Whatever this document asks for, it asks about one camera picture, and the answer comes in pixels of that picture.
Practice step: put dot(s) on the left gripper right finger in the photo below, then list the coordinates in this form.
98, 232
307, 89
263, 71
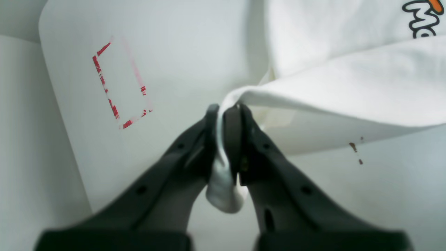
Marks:
293, 213

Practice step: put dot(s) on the white printed t-shirt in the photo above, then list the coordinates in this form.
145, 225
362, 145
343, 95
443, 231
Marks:
375, 60

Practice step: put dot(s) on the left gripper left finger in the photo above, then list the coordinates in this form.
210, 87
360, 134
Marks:
153, 213

